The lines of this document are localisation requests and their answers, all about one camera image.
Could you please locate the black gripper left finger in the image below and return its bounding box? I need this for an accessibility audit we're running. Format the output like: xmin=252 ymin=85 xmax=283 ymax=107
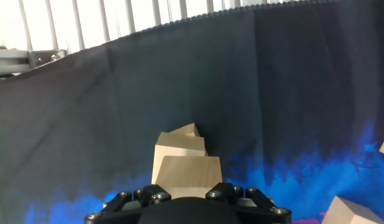
xmin=84 ymin=184 xmax=173 ymax=224

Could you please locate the blue black landscape cloth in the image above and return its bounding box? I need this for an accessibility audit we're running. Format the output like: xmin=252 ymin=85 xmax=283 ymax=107
xmin=0 ymin=0 xmax=384 ymax=224

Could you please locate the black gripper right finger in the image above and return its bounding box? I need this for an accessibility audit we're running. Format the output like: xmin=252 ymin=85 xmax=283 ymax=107
xmin=205 ymin=182 xmax=293 ymax=224

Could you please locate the grey aluminium profile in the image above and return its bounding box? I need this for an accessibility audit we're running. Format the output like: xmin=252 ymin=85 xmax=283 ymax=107
xmin=0 ymin=46 xmax=68 ymax=78

